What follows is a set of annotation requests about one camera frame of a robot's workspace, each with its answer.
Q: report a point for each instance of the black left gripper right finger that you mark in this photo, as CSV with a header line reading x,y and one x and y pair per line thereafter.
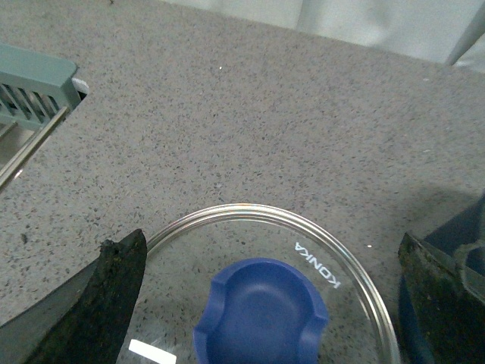
x,y
447,297

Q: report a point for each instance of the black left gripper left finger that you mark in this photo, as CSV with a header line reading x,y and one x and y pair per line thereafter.
x,y
85,320

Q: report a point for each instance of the dark blue saucepan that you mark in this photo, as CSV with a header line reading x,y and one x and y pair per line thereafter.
x,y
466,227

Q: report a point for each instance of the green metal dish rack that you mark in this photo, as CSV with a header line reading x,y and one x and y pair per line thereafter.
x,y
38,91

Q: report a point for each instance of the white curtain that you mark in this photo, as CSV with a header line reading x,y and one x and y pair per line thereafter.
x,y
446,32

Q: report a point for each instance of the glass lid with blue knob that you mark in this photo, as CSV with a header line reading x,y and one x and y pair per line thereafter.
x,y
246,283

